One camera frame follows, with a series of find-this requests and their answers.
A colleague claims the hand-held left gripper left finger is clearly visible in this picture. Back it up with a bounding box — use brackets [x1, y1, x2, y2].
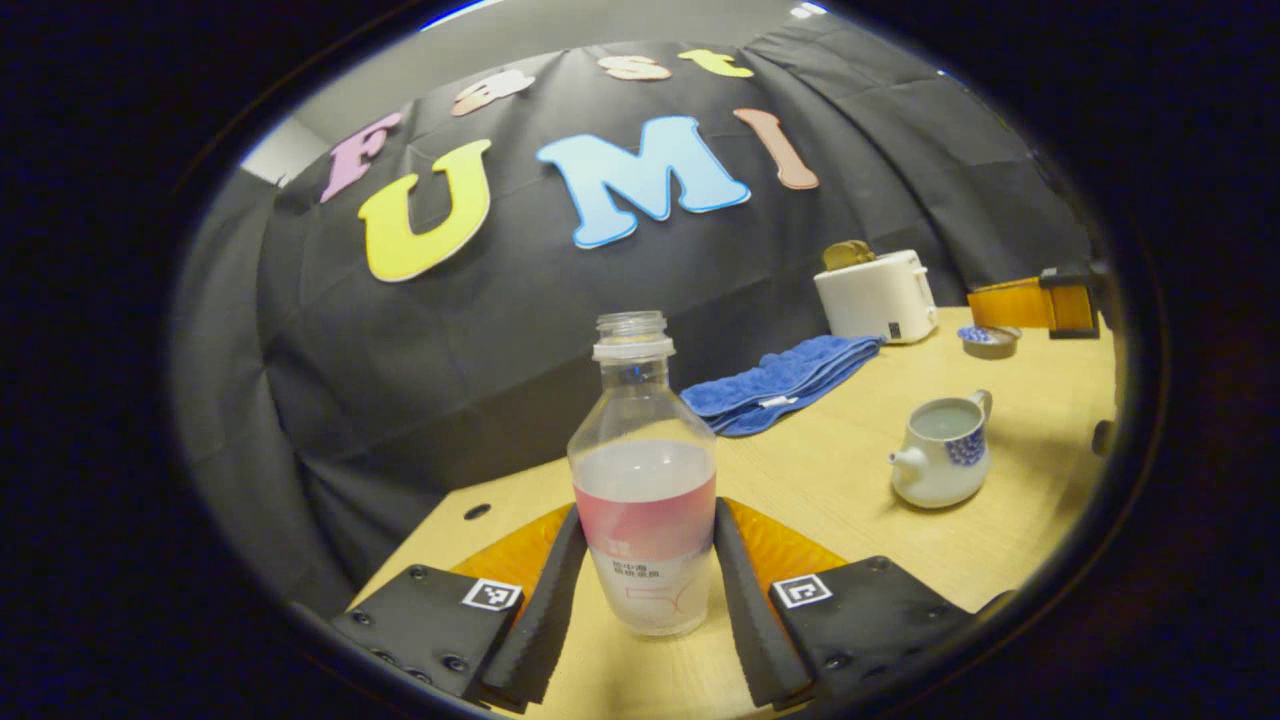
[330, 503, 589, 713]

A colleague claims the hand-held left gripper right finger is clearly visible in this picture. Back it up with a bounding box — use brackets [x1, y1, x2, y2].
[712, 497, 1016, 711]

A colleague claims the clear plastic water bottle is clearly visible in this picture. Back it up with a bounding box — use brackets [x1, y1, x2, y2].
[567, 310, 719, 638]

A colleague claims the white blue-patterned teacup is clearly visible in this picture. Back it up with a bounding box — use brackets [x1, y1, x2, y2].
[888, 390, 994, 510]

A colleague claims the white toaster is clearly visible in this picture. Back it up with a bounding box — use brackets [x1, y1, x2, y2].
[813, 250, 939, 346]

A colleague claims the folded blue towel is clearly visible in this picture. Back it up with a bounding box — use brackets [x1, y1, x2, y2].
[680, 335, 886, 438]

